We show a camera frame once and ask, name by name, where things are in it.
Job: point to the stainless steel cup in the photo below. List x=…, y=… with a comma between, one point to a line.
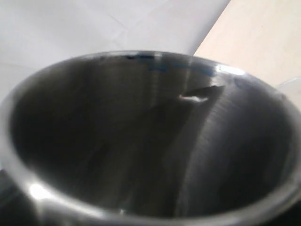
x=143, y=138

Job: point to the clear plastic tall container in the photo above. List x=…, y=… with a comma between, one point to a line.
x=293, y=84

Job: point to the white backdrop curtain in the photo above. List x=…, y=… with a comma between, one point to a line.
x=37, y=33

